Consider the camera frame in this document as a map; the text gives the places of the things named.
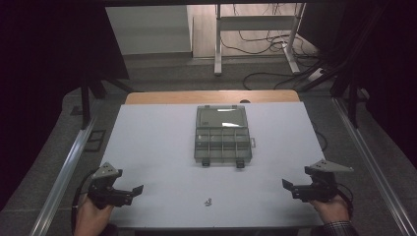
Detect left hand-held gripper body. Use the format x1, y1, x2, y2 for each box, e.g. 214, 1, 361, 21
88, 161, 134, 210

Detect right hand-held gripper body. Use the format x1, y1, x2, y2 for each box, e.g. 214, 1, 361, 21
291, 158, 355, 204

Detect grey clear plastic organizer box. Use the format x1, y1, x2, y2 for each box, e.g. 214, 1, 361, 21
193, 104, 257, 169

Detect person's right hand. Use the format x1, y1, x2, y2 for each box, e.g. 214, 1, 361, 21
309, 195, 351, 225

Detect person's left hand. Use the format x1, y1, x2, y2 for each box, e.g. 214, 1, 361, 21
73, 193, 115, 236

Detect white board sheet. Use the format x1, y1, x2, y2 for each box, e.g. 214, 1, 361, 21
97, 101, 327, 229

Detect black metal stand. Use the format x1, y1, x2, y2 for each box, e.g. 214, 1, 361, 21
80, 73, 135, 130
296, 48, 372, 129

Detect white power strip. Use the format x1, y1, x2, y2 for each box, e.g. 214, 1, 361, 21
307, 67, 327, 83

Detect wooden table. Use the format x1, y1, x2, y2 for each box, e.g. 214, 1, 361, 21
124, 89, 301, 105

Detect black curtain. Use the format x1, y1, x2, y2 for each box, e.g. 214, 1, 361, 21
0, 3, 130, 210
299, 1, 417, 168

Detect white cabinet panel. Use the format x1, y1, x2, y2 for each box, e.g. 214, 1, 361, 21
104, 5, 194, 56

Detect right hand-held gripper black cable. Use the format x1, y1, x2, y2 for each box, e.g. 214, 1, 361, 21
336, 182, 355, 220

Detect hand-held gripper black cable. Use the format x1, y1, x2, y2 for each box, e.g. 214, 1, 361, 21
336, 182, 355, 220
71, 168, 99, 234

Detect left hand-held gripper black cable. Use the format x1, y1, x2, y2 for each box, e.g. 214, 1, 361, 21
71, 168, 99, 234

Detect aluminium rail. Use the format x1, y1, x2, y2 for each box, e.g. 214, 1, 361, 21
331, 97, 417, 236
29, 116, 98, 236

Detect black cables on floor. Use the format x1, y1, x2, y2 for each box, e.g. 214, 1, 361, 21
219, 3, 328, 91

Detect white metal desk frame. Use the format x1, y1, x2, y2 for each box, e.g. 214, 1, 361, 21
213, 3, 308, 77

